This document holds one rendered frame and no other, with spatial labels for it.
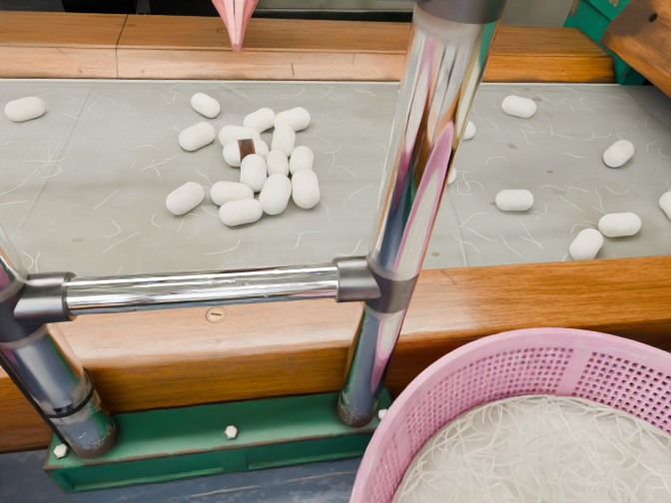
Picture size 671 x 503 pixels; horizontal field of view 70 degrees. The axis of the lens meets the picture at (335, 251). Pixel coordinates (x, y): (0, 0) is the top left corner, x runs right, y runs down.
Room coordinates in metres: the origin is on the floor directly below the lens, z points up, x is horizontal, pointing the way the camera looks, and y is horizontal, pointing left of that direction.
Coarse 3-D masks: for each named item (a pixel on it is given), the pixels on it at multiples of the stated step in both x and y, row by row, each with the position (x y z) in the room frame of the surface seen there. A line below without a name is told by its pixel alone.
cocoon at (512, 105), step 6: (510, 96) 0.49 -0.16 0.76; (516, 96) 0.49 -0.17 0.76; (504, 102) 0.48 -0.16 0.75; (510, 102) 0.48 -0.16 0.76; (516, 102) 0.48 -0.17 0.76; (522, 102) 0.48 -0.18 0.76; (528, 102) 0.48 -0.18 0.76; (504, 108) 0.48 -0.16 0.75; (510, 108) 0.48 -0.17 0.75; (516, 108) 0.47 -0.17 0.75; (522, 108) 0.47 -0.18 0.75; (528, 108) 0.47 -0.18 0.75; (534, 108) 0.47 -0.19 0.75; (510, 114) 0.48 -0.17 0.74; (516, 114) 0.47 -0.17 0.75; (522, 114) 0.47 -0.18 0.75; (528, 114) 0.47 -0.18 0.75
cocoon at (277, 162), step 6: (276, 150) 0.34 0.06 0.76; (270, 156) 0.33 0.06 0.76; (276, 156) 0.33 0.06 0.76; (282, 156) 0.33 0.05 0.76; (270, 162) 0.32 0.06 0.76; (276, 162) 0.32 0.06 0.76; (282, 162) 0.32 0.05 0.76; (270, 168) 0.32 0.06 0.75; (276, 168) 0.32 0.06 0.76; (282, 168) 0.32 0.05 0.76; (288, 168) 0.32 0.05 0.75; (270, 174) 0.32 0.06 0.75; (282, 174) 0.31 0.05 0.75; (288, 174) 0.32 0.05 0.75
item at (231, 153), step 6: (228, 144) 0.33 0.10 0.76; (234, 144) 0.33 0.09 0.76; (258, 144) 0.34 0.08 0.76; (264, 144) 0.34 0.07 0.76; (228, 150) 0.33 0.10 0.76; (234, 150) 0.33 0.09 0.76; (258, 150) 0.33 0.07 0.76; (264, 150) 0.34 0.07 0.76; (228, 156) 0.33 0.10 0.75; (234, 156) 0.33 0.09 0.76; (264, 156) 0.33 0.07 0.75; (228, 162) 0.33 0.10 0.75; (234, 162) 0.32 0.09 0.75; (240, 162) 0.33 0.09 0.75
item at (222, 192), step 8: (216, 184) 0.28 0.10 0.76; (224, 184) 0.28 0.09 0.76; (232, 184) 0.28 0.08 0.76; (240, 184) 0.29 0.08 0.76; (216, 192) 0.28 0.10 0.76; (224, 192) 0.28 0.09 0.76; (232, 192) 0.28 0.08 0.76; (240, 192) 0.28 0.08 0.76; (248, 192) 0.28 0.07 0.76; (216, 200) 0.27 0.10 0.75; (224, 200) 0.27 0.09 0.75; (232, 200) 0.27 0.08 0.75; (240, 200) 0.27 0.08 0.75
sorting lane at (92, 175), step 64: (0, 128) 0.35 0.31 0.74; (64, 128) 0.36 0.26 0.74; (128, 128) 0.37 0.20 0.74; (320, 128) 0.41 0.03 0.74; (384, 128) 0.42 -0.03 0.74; (512, 128) 0.45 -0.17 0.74; (576, 128) 0.47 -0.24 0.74; (640, 128) 0.49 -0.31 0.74; (0, 192) 0.26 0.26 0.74; (64, 192) 0.27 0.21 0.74; (128, 192) 0.28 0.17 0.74; (320, 192) 0.31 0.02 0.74; (448, 192) 0.33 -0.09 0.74; (576, 192) 0.36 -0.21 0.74; (640, 192) 0.37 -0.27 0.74; (64, 256) 0.21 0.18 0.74; (128, 256) 0.22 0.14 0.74; (192, 256) 0.22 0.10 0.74; (256, 256) 0.23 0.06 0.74; (320, 256) 0.24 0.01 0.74; (448, 256) 0.25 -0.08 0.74; (512, 256) 0.26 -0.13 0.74
